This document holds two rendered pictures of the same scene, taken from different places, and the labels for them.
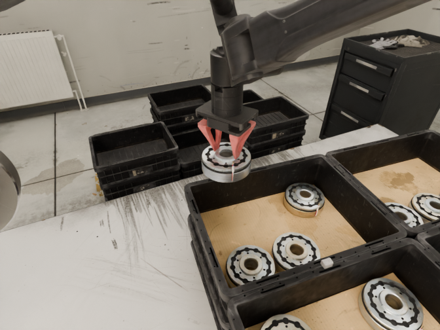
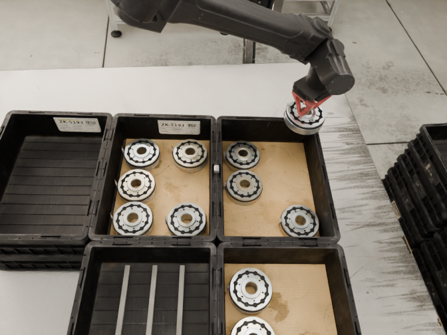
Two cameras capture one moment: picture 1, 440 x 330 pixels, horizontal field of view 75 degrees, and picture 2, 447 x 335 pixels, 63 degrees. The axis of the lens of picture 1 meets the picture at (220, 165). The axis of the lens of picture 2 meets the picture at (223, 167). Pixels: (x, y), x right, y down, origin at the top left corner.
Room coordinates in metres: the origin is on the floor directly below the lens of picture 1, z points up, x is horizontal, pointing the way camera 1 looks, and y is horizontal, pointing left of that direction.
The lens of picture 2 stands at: (0.44, -0.71, 1.73)
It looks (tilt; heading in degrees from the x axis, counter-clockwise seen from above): 55 degrees down; 104
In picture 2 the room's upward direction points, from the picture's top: 6 degrees clockwise
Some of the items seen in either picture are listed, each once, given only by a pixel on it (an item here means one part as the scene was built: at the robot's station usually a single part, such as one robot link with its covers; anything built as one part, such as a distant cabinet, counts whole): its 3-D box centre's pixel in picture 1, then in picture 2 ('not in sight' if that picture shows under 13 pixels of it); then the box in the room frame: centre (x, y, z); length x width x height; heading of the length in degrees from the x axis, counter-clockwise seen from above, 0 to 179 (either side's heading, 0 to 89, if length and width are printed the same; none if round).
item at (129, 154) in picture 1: (139, 175); (444, 188); (1.20, 0.44, 0.37); 0.40 x 0.30 x 0.45; 114
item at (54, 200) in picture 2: not in sight; (50, 180); (-0.13, -0.34, 0.87); 0.40 x 0.30 x 0.11; 109
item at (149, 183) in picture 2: not in sight; (136, 184); (0.09, -0.27, 0.86); 0.10 x 0.10 x 0.01
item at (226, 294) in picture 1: (285, 211); (271, 174); (0.44, -0.15, 0.92); 0.40 x 0.30 x 0.02; 109
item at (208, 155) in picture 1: (226, 156); (306, 112); (0.48, -0.01, 1.04); 0.10 x 0.10 x 0.01
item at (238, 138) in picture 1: (231, 135); (308, 100); (0.47, -0.02, 1.09); 0.07 x 0.07 x 0.09; 57
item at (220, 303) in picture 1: (282, 225); (269, 184); (0.44, -0.15, 0.87); 0.40 x 0.30 x 0.11; 109
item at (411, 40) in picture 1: (411, 40); not in sight; (1.98, -1.26, 0.88); 0.29 x 0.22 x 0.03; 114
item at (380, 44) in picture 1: (382, 43); not in sight; (1.91, -1.03, 0.88); 0.25 x 0.19 x 0.03; 114
